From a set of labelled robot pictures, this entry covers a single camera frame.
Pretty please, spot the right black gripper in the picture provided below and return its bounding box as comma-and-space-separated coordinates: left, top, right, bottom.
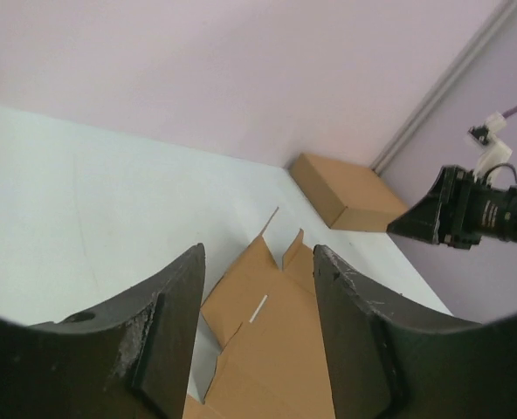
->
386, 166, 517, 250

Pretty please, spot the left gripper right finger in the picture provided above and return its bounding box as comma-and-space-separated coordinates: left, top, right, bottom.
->
314, 245, 517, 418

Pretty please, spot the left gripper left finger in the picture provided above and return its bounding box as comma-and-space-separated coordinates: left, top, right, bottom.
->
0, 244, 205, 418

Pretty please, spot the cardboard box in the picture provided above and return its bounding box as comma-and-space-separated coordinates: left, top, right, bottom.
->
183, 209, 334, 418
289, 153, 408, 232

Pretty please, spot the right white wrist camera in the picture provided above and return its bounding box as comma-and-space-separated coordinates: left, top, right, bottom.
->
467, 113, 513, 179

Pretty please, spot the right aluminium corner post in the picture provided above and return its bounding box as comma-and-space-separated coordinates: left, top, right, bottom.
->
370, 0, 517, 175

